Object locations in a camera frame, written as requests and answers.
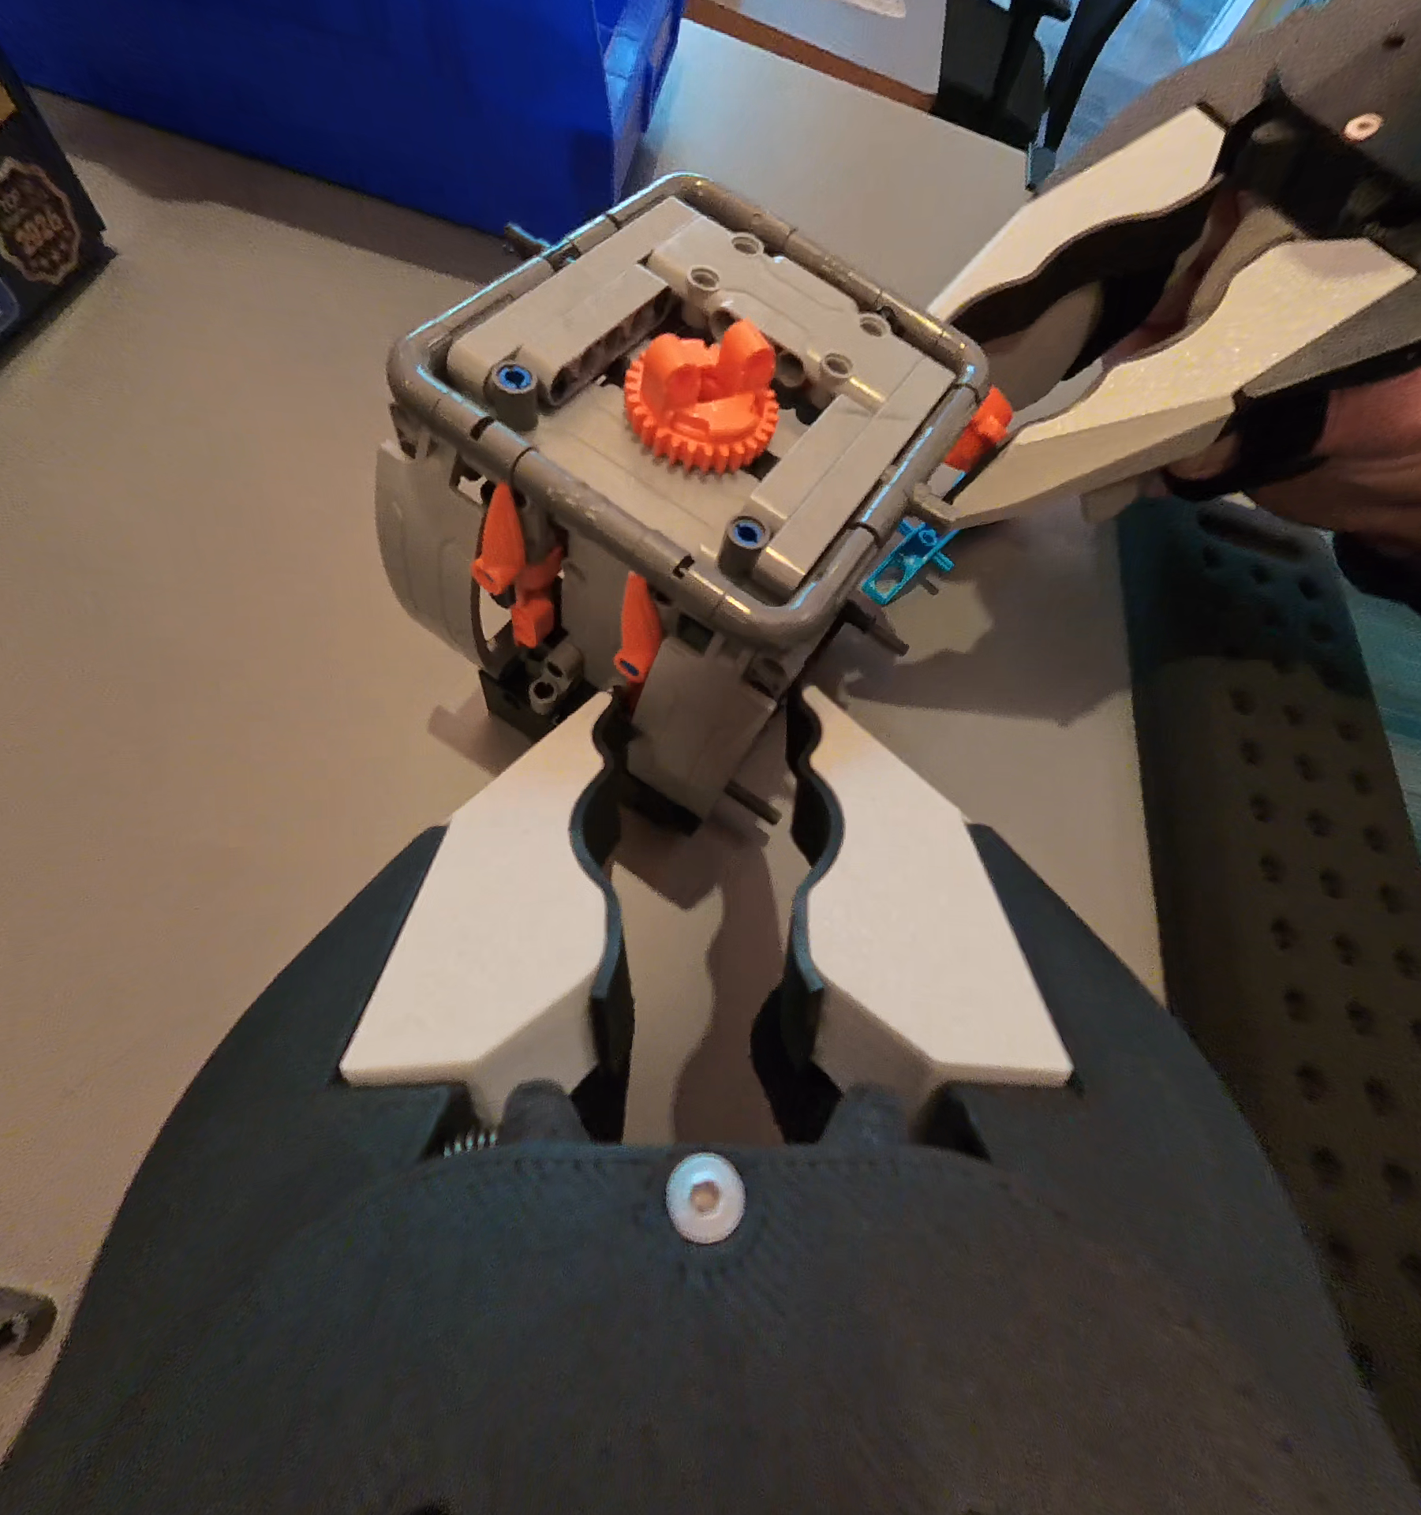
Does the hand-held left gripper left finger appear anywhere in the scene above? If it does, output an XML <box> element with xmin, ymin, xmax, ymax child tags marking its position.
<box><xmin>340</xmin><ymin>691</ymin><xmax>640</xmax><ymax>1127</ymax></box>

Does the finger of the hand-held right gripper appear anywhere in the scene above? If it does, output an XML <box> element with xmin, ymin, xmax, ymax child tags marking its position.
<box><xmin>930</xmin><ymin>105</ymin><xmax>1241</xmax><ymax>359</ymax></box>
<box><xmin>948</xmin><ymin>232</ymin><xmax>1421</xmax><ymax>530</ymax></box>

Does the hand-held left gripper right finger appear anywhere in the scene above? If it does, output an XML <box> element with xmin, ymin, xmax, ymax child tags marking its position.
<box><xmin>782</xmin><ymin>691</ymin><xmax>1077</xmax><ymax>1127</ymax></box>

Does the grey building-block robot model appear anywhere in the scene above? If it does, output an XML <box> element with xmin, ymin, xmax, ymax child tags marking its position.
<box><xmin>373</xmin><ymin>171</ymin><xmax>1017</xmax><ymax>833</ymax></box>

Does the person's right forearm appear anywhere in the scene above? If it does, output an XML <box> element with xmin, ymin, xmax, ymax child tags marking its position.
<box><xmin>1331</xmin><ymin>522</ymin><xmax>1421</xmax><ymax>646</ymax></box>

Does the person's right hand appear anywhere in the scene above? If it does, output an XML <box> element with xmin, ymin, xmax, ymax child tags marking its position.
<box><xmin>1118</xmin><ymin>189</ymin><xmax>1421</xmax><ymax>540</ymax></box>

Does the black office chair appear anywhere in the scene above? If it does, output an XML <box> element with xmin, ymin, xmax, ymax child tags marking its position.
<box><xmin>935</xmin><ymin>0</ymin><xmax>1097</xmax><ymax>191</ymax></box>

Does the blue plastic separator tool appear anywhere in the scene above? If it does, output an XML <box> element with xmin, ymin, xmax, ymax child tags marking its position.
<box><xmin>863</xmin><ymin>527</ymin><xmax>963</xmax><ymax>609</ymax></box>

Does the black dimpled chair seat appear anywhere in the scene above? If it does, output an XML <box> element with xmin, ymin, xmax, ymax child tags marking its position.
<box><xmin>1118</xmin><ymin>497</ymin><xmax>1421</xmax><ymax>1515</ymax></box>

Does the dark grey beam part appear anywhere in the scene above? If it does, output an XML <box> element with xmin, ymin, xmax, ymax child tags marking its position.
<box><xmin>0</xmin><ymin>1273</ymin><xmax>61</xmax><ymax>1360</ymax></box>

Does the blue plastic bin with bags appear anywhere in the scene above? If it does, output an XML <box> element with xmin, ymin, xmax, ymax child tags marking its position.
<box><xmin>0</xmin><ymin>0</ymin><xmax>691</xmax><ymax>241</ymax></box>

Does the dark blue robot kit box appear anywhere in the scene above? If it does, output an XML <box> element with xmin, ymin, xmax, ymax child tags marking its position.
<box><xmin>0</xmin><ymin>0</ymin><xmax>117</xmax><ymax>400</ymax></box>

